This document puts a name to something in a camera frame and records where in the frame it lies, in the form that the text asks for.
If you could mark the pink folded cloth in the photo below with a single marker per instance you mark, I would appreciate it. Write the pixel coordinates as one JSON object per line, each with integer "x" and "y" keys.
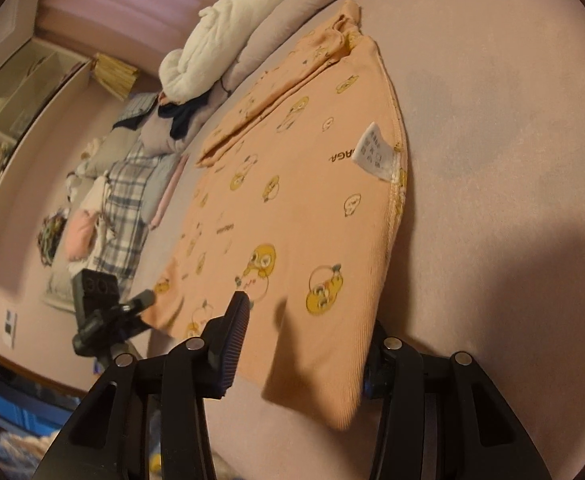
{"x": 167, "y": 195}

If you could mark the cream white garment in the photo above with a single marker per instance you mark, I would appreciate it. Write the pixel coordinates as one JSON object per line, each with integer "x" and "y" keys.
{"x": 95, "y": 197}

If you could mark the white wall shelf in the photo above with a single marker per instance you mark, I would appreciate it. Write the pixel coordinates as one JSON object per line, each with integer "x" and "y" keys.
{"x": 17, "y": 95}

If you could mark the grey pillow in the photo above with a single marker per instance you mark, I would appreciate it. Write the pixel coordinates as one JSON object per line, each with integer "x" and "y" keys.
{"x": 110, "y": 152}

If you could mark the orange cartoon print garment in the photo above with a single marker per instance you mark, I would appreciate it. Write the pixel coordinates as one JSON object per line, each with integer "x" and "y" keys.
{"x": 297, "y": 200}

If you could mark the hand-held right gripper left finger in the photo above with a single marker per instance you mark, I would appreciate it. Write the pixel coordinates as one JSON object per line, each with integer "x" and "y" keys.
{"x": 232, "y": 342}

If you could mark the white wall socket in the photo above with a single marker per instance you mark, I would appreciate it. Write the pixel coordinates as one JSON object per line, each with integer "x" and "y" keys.
{"x": 10, "y": 329}

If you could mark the white plush toy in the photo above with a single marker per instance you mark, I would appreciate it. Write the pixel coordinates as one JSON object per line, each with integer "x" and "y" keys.
{"x": 222, "y": 35}

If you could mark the pink garment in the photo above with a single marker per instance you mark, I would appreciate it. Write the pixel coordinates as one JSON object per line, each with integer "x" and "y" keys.
{"x": 80, "y": 235}

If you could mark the plaid cloth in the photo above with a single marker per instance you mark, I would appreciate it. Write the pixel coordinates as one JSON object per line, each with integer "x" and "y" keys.
{"x": 122, "y": 210}

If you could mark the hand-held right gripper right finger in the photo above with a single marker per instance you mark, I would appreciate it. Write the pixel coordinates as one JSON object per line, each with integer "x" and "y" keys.
{"x": 403, "y": 370}

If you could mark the yellow straw fringe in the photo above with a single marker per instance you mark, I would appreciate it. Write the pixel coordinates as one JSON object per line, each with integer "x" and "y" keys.
{"x": 115, "y": 75}

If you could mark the dark navy cloth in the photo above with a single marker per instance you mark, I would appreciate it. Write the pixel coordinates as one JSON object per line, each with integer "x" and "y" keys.
{"x": 182, "y": 115}

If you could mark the blue plastic box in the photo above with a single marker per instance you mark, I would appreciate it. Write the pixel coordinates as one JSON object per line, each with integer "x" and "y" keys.
{"x": 22, "y": 407}

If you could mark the blue striped pillow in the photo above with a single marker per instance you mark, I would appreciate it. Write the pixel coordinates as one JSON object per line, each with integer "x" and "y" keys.
{"x": 137, "y": 110}

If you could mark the floral patterned cloth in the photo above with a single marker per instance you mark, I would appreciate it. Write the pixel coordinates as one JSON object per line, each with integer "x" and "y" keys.
{"x": 52, "y": 237}

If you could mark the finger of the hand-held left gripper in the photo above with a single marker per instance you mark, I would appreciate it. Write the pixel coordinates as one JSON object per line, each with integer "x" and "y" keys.
{"x": 128, "y": 327}
{"x": 140, "y": 301}

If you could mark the pink bed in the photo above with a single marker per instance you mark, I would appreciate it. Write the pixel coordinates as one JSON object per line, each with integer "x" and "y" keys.
{"x": 497, "y": 160}

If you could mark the pink padded headboard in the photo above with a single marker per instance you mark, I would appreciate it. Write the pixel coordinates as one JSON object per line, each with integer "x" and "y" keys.
{"x": 122, "y": 5}

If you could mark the grey-pink quilt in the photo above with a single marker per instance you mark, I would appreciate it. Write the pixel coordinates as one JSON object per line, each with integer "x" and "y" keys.
{"x": 292, "y": 15}

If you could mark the blue-grey folded cloth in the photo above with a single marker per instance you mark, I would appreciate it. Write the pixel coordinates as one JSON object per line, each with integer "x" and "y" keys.
{"x": 155, "y": 185}

